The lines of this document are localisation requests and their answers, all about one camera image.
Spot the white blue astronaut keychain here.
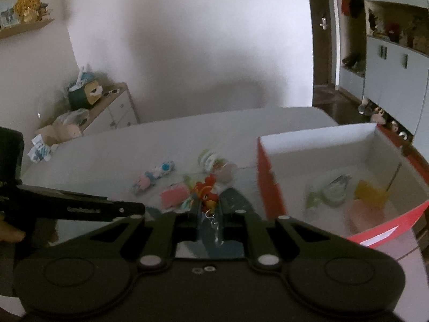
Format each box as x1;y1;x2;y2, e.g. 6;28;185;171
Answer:
152;161;177;178

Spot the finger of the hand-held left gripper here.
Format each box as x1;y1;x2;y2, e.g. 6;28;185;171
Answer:
15;184;147;223

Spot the red ornament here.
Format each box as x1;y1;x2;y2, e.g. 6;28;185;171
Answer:
385;23;401;43

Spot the small yellow box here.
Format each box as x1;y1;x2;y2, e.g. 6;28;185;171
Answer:
354;179;388;209

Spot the pair of dark shoes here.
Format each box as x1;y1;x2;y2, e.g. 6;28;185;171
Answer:
341;55;366;75

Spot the red figure keychain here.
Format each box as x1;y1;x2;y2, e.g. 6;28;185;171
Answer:
192;174;226;246

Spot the green tissue box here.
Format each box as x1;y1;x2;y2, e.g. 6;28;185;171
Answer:
68;73;102;110

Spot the pink flower-shaped pad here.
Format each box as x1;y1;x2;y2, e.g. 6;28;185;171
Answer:
345;199;387;234

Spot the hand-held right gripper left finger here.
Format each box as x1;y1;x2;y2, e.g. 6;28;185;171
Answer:
50;212;200;272

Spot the clear bottle with green cap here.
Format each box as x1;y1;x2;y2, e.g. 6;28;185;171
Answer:
197;149;239;184

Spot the yellow flower ornament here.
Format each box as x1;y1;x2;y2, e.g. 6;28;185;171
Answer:
15;0;51;23

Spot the brown cardboard box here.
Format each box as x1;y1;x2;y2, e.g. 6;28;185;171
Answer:
35;125;68;147

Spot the wooden wall shelf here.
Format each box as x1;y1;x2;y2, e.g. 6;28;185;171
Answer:
0;18;55;39

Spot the white blue packet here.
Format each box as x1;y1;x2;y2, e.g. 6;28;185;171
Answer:
27;133;51;164

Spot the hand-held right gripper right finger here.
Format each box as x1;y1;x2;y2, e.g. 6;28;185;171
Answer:
222;209;370;274

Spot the white wooden wall cabinet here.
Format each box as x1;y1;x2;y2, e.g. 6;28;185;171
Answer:
338;0;429;139

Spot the small white drawer cabinet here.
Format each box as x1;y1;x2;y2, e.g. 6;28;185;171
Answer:
82;82;140;135

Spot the beige plush toy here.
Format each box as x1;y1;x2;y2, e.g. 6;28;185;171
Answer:
57;123;83;141

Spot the pink figure keychain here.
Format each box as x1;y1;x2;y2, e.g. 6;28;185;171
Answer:
132;171;157;195

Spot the small teal trinket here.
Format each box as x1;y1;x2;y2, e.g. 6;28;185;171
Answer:
177;197;198;214

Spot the clear plastic bag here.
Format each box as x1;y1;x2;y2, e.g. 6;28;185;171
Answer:
55;108;90;129

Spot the pile of house slippers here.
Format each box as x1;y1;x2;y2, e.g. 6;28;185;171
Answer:
358;98;408;142

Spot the red cardboard box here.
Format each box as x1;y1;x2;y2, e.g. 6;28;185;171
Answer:
256;122;429;251

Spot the dark hanging bag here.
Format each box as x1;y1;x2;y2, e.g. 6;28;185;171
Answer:
349;0;364;19

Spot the person's left hand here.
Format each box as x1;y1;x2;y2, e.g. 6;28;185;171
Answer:
0;221;27;244

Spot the dark wooden door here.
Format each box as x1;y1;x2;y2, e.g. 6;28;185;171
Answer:
313;0;338;90

